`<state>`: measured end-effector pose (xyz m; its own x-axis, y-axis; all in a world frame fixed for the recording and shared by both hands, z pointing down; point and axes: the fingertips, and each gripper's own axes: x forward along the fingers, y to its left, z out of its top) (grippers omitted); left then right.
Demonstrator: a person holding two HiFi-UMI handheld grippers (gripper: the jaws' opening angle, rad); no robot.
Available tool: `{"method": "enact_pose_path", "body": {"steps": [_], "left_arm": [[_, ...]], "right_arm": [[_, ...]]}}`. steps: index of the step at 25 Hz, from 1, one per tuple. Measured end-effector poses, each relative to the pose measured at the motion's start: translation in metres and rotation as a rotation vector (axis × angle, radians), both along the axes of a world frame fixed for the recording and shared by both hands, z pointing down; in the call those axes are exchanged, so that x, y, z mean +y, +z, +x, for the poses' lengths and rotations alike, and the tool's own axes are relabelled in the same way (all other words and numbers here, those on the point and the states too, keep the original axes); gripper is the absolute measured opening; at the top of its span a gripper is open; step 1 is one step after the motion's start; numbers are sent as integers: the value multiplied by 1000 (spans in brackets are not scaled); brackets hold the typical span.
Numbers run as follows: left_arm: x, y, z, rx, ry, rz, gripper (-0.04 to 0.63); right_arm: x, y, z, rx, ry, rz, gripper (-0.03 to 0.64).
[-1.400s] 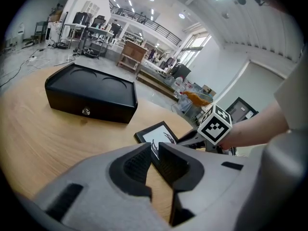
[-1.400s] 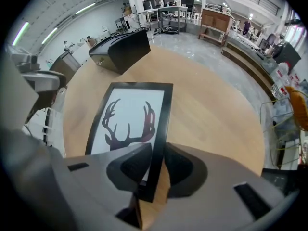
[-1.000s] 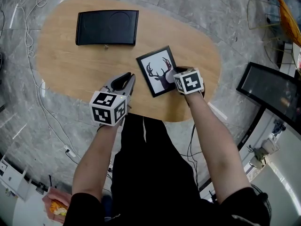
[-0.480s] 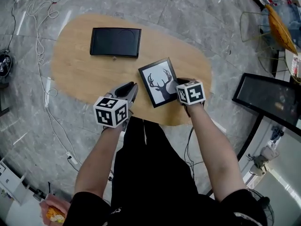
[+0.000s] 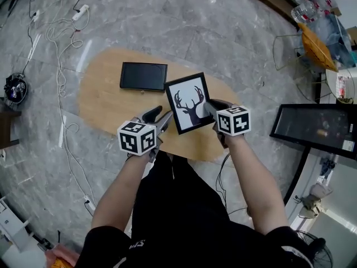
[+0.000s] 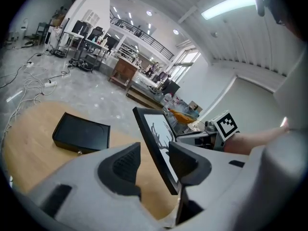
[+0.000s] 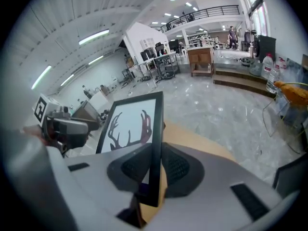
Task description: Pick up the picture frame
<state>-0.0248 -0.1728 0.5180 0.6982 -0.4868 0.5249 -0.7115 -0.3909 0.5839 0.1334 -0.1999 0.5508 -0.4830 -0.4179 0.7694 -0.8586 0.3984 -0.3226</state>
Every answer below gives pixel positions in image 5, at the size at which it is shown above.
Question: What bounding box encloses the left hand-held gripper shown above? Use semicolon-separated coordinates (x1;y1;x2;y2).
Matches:
117;106;173;163

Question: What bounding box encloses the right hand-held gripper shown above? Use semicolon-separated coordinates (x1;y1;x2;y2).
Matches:
205;99;252;149

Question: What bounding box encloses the framed deer picture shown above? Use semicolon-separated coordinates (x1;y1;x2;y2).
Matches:
163;71;215;136

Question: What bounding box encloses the person's left forearm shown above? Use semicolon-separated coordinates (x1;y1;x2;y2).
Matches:
91;149;157;233

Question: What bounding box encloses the person's right forearm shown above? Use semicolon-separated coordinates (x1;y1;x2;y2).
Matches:
223;132;290;236

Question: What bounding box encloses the wooden coffee table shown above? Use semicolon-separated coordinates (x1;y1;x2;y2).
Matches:
78;47;240;161

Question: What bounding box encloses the black rectangular box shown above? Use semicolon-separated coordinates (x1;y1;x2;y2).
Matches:
119;61;168;93

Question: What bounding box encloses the person's black clothing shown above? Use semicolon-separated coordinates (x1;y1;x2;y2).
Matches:
75;151;316;268

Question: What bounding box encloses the orange woven metal chair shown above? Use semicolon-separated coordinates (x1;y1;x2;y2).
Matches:
272;23;340;72

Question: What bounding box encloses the blue cloth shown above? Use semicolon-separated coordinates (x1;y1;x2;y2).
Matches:
320;157;337;177

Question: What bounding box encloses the round white table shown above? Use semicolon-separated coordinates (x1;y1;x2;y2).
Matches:
325;67;357;104

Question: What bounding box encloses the clear red label bottle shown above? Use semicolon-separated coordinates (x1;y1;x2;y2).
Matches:
291;1;320;23

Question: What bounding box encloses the clear blue plastic bag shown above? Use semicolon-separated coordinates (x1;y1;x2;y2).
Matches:
313;14;357;68

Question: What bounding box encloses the dark wooden vanity cabinet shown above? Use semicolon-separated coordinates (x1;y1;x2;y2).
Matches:
0;98;22;150

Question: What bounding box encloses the black floor fan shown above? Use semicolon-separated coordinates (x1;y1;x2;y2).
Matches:
295;230;334;268

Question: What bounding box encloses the white shelf rack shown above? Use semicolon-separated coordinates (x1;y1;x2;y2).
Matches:
0;197;34;252

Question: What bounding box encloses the black cable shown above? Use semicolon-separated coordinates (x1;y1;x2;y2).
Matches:
215;152;249;216

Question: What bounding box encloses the long white cable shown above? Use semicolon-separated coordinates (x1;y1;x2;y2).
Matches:
46;18;97;203

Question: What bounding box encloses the round black cable-filled base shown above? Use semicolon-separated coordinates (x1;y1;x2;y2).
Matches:
3;73;28;105

